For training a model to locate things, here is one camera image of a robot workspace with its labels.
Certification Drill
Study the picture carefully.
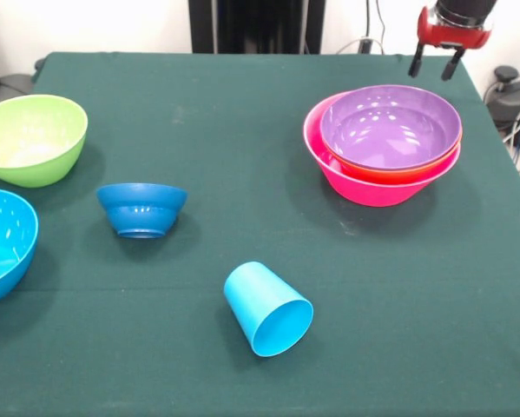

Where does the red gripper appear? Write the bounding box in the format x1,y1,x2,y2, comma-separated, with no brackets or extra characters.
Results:
408,4,495,82

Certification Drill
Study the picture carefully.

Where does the purple bowl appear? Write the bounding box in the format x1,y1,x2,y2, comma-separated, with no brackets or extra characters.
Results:
319,84,464,170

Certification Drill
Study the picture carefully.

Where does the large orange bowl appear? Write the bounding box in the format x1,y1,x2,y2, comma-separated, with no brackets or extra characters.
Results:
324,129,464,186

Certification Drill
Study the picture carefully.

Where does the pink bowl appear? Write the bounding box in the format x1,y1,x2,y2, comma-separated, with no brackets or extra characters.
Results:
303,91,462,208

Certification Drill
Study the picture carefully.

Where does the dark green table cloth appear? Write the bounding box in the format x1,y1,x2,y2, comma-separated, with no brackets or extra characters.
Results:
0,51,520,417

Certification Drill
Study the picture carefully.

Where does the light blue cup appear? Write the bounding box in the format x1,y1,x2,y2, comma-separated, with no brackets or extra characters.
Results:
223,261,315,358

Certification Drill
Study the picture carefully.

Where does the small dark blue bowl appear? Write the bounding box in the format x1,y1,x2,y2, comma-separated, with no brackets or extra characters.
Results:
95,182,188,240

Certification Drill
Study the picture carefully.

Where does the lime green bowl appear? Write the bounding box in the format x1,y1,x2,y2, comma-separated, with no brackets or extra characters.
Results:
0,94,89,189

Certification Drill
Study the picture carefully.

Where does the light blue bowl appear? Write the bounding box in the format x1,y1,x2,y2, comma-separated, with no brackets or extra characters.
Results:
0,187,40,308

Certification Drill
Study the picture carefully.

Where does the black hanging cable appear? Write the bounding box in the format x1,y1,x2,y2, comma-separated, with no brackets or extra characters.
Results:
374,0,387,56

